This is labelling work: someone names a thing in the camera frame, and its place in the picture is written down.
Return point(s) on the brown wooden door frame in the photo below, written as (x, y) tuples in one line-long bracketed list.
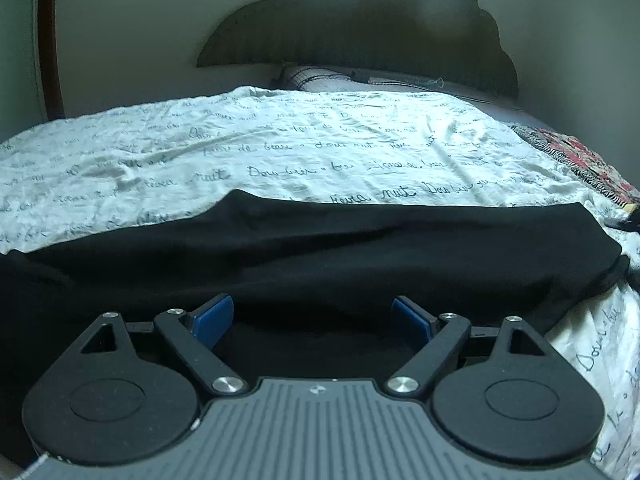
[(49, 35)]

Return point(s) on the floral patterned cloth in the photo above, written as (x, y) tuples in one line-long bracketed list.
[(582, 157)]

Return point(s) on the black pants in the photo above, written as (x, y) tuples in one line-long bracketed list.
[(350, 250)]

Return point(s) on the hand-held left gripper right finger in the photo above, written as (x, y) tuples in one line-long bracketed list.
[(411, 321)]

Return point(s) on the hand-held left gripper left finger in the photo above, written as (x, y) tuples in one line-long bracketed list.
[(214, 321)]

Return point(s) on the white script-printed blanket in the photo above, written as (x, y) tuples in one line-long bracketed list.
[(300, 135)]

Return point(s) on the dark scalloped headboard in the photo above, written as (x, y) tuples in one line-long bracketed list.
[(360, 25)]

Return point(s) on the dark grey pillow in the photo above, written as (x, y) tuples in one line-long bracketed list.
[(320, 79)]

